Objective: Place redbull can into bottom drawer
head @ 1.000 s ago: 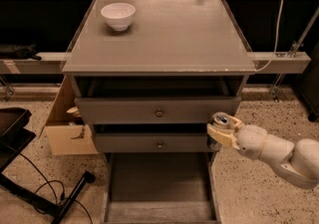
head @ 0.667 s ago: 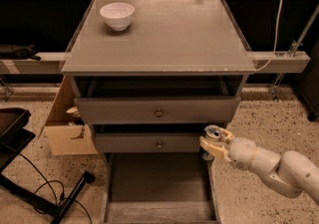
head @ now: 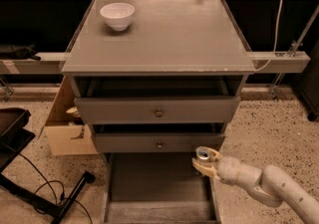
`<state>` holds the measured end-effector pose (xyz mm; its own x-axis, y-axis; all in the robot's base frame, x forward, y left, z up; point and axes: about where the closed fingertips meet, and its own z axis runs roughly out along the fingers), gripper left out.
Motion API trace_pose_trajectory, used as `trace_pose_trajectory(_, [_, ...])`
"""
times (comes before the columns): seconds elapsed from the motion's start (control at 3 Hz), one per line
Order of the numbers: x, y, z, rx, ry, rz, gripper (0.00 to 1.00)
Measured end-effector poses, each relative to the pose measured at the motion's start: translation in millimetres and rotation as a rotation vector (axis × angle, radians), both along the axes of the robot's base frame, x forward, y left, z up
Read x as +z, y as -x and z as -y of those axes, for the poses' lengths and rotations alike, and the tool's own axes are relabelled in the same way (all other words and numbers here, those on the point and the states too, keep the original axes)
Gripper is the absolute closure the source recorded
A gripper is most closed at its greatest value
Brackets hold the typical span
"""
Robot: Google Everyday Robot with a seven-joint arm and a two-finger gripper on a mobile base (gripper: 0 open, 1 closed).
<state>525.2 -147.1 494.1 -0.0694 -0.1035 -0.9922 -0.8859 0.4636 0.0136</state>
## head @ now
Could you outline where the redbull can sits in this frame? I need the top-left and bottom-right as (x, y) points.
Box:
(195, 146), (212, 163)

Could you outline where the grey top drawer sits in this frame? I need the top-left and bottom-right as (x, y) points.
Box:
(74, 97), (240, 124)

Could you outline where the black floor cable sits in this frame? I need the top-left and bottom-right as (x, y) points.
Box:
(16, 151), (94, 224)

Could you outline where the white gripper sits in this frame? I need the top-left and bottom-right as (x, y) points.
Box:
(192, 147), (241, 186)

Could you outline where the grey open bottom drawer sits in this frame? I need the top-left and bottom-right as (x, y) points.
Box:
(101, 152), (221, 224)

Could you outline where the black stand with tray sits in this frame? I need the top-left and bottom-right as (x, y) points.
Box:
(0, 108), (95, 224)

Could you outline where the white ceramic bowl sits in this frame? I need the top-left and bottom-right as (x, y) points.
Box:
(100, 3), (135, 31)

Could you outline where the white hanging cable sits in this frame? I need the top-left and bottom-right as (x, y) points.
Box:
(254, 0), (284, 73)

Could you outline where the grey middle drawer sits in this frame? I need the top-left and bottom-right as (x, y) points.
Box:
(94, 132), (225, 153)

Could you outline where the cardboard box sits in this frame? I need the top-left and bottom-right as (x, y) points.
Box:
(44, 78), (97, 155)

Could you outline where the black object on ledge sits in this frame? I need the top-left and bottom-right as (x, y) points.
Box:
(0, 45), (41, 61)

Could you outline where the black cabinet at right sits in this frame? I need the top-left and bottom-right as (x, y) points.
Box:
(296, 40), (319, 121)

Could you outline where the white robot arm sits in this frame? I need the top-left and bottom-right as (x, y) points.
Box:
(192, 146), (319, 224)

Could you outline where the grey drawer cabinet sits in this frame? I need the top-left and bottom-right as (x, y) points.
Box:
(59, 0), (256, 224)

